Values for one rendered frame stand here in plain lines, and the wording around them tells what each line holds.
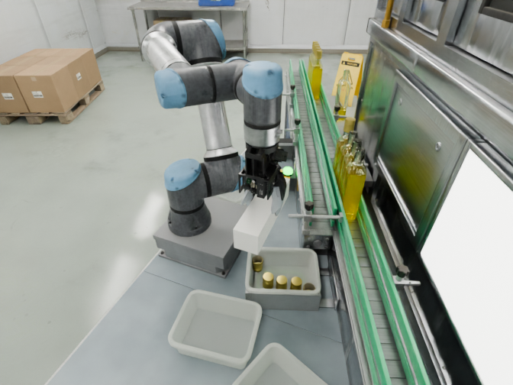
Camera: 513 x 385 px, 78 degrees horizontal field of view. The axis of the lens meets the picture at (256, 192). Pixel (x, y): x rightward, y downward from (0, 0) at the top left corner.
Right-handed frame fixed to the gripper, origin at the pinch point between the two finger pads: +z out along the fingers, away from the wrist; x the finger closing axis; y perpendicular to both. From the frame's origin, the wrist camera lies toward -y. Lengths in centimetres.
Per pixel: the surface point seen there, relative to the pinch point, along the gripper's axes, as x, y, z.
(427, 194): 37.9, -16.4, -3.1
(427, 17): 28, -56, -37
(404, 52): 25, -54, -27
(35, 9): -457, -298, 15
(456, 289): 45.1, 5.1, 4.3
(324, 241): 15.1, -17.8, 24.5
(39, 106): -335, -168, 89
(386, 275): 33.1, -1.7, 13.9
